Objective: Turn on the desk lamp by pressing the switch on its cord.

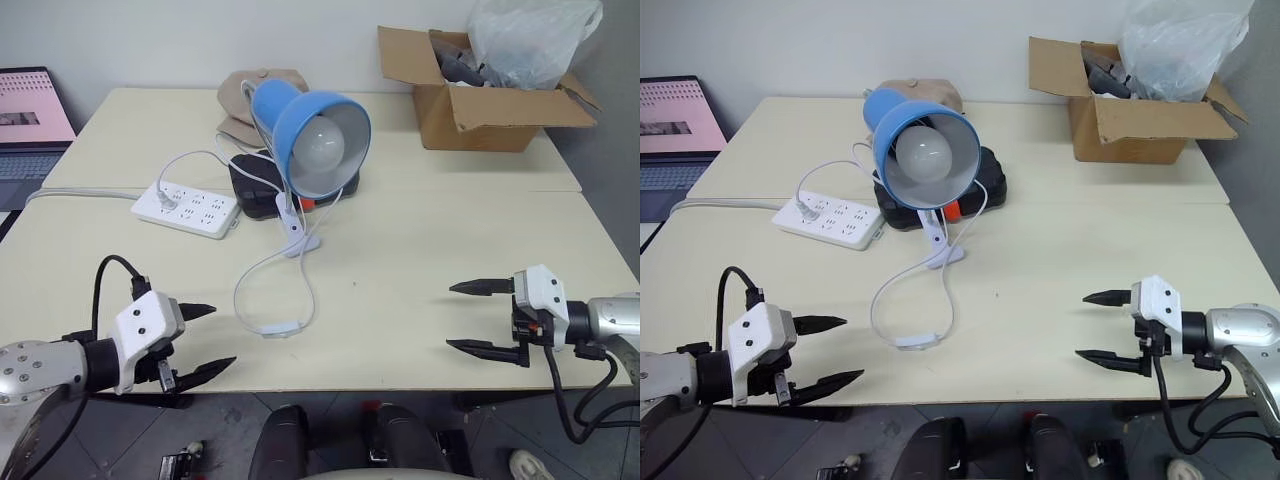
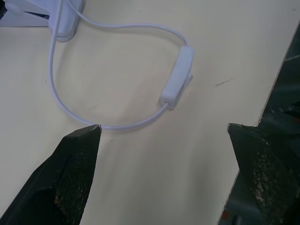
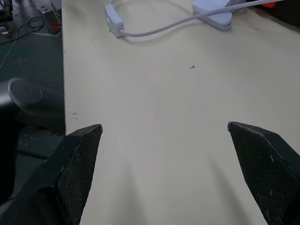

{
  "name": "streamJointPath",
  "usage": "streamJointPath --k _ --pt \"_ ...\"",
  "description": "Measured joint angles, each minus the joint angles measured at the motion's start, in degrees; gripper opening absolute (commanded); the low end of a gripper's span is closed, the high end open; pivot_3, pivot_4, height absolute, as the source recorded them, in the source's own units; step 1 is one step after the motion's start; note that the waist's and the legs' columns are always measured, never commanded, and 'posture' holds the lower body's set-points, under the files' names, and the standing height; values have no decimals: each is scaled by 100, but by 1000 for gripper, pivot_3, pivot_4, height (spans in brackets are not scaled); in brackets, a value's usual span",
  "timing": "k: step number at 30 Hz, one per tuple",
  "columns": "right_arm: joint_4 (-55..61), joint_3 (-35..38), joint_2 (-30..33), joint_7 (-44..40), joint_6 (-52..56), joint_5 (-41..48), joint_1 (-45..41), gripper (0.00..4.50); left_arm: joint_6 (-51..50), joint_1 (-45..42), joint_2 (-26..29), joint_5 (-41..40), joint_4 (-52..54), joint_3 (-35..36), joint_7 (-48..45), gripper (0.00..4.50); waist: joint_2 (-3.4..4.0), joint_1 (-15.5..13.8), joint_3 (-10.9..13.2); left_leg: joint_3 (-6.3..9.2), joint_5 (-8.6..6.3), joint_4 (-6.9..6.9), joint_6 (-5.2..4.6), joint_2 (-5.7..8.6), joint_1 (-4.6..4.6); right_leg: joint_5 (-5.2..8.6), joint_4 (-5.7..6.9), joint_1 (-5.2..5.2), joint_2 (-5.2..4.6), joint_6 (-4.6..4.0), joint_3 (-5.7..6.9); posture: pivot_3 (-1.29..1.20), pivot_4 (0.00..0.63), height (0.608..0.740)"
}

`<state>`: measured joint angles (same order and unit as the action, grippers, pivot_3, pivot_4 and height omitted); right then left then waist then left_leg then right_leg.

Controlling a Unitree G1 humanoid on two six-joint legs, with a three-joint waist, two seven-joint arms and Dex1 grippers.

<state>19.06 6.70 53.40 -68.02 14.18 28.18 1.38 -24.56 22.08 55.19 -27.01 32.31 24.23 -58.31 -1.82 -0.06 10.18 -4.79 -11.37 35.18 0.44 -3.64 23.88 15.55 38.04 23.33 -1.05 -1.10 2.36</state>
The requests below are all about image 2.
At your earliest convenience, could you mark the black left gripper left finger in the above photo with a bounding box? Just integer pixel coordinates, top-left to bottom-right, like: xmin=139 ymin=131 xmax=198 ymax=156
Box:
xmin=0 ymin=124 xmax=103 ymax=225

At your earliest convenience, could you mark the white inline cable switch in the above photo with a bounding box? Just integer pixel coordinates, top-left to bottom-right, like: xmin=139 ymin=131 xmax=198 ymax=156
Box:
xmin=160 ymin=45 xmax=195 ymax=111

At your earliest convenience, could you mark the white clip lamp base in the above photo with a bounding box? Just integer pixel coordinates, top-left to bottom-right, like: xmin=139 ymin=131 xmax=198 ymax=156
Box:
xmin=0 ymin=0 xmax=85 ymax=43

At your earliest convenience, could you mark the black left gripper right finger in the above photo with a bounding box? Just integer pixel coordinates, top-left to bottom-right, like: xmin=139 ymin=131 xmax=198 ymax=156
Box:
xmin=226 ymin=123 xmax=300 ymax=225

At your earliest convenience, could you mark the white cable with inline switch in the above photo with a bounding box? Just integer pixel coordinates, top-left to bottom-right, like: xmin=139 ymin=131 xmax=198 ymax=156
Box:
xmin=48 ymin=0 xmax=188 ymax=131

